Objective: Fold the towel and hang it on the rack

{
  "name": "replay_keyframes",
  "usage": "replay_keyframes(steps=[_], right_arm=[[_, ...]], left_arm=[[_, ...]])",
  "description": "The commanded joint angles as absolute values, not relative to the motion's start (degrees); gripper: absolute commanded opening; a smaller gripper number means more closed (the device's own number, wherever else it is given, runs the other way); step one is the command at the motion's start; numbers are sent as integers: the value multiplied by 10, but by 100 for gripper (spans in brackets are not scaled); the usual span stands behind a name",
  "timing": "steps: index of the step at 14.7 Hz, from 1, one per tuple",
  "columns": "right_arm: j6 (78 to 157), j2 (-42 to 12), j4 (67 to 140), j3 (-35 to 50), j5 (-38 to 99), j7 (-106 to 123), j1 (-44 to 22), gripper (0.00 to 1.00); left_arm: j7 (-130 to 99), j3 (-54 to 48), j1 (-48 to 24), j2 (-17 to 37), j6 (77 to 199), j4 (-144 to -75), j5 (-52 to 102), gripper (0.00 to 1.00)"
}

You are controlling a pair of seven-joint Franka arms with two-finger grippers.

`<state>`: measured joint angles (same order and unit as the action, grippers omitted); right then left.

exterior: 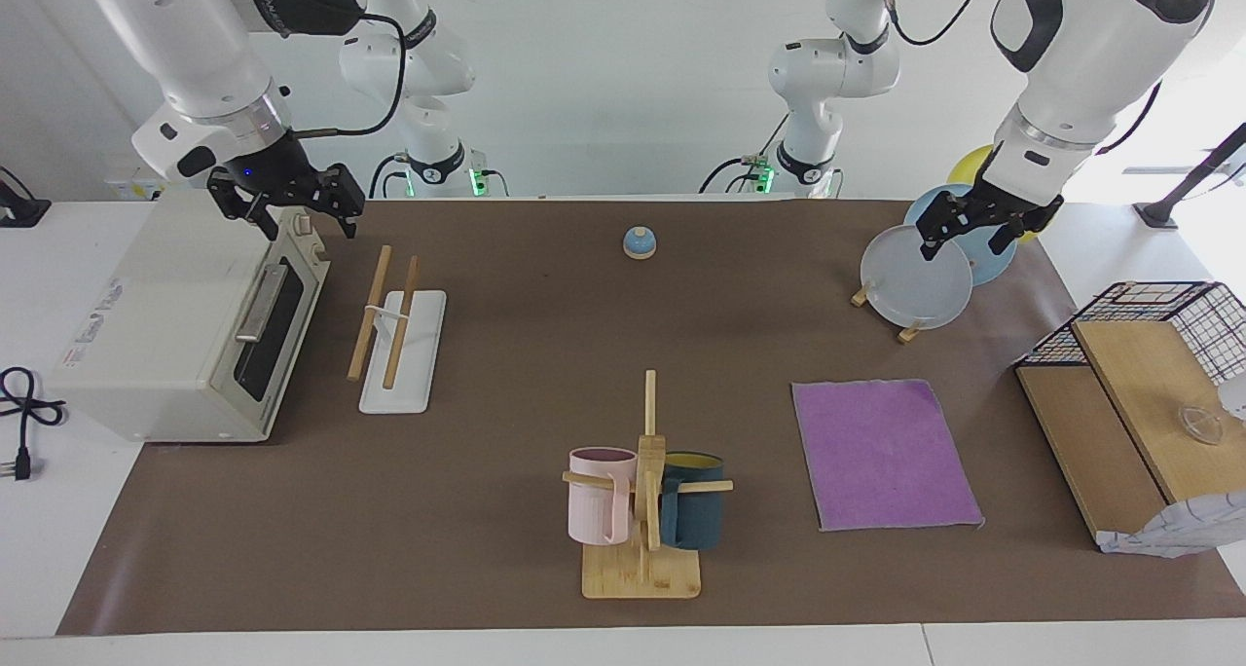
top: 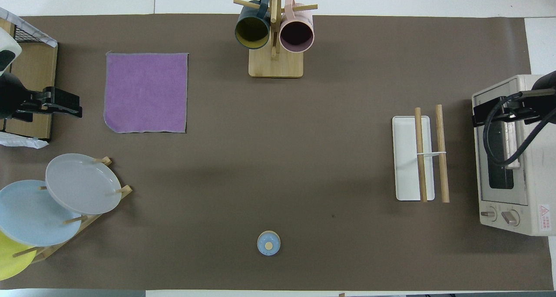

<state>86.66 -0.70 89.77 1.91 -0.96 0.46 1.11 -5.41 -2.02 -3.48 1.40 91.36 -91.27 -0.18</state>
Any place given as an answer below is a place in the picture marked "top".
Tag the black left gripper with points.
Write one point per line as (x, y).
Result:
(58, 102)

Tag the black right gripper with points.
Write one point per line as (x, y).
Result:
(499, 108)

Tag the purple square towel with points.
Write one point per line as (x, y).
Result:
(145, 93)

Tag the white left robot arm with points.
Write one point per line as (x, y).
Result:
(9, 93)

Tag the white base wooden towel rack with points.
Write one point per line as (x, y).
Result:
(406, 158)

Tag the wooden plate rack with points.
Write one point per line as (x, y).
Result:
(93, 221)

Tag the white patterned paper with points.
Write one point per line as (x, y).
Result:
(34, 30)
(19, 140)

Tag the cream toaster oven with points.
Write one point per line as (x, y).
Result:
(538, 179)

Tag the grey plate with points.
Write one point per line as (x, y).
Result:
(82, 184)

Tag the light blue plate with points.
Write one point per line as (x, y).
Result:
(30, 214)

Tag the yellow plate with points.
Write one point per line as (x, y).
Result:
(11, 258)

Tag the dark teal mug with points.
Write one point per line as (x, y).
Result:
(252, 30)

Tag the pink mug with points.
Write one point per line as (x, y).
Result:
(297, 33)

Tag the wooden mug tree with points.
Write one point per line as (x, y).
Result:
(275, 64)

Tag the brown table mat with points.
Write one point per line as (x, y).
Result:
(278, 158)

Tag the small blue bell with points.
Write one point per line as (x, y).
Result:
(268, 244)

